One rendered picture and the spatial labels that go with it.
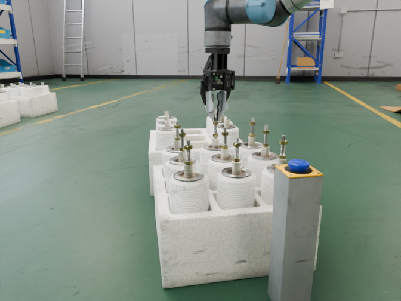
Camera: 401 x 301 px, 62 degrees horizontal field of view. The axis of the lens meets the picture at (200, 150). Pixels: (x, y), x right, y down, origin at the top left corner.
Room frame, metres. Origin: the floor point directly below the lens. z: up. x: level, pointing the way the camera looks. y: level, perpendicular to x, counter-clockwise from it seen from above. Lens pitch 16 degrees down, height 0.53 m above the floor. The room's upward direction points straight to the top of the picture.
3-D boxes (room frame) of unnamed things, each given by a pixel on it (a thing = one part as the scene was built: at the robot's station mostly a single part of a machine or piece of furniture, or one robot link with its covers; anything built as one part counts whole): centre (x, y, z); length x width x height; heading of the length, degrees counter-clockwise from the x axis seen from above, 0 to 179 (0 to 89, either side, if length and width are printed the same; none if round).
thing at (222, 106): (0.99, -0.07, 0.38); 0.06 x 0.03 x 0.09; 14
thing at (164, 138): (1.28, 0.13, 0.16); 0.10 x 0.10 x 0.18
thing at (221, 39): (0.99, -0.05, 0.57); 0.08 x 0.08 x 0.05
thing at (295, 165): (0.62, -0.19, 0.32); 0.04 x 0.04 x 0.02
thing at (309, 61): (6.56, -2.01, 0.36); 0.31 x 0.25 x 0.20; 78
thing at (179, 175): (0.75, 0.03, 0.25); 0.08 x 0.08 x 0.01
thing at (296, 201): (0.62, -0.19, 0.16); 0.07 x 0.07 x 0.31; 10
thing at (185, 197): (0.75, 0.03, 0.16); 0.10 x 0.10 x 0.18
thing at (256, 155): (0.91, -0.18, 0.25); 0.08 x 0.08 x 0.01
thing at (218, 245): (0.89, -0.07, 0.09); 0.39 x 0.39 x 0.18; 10
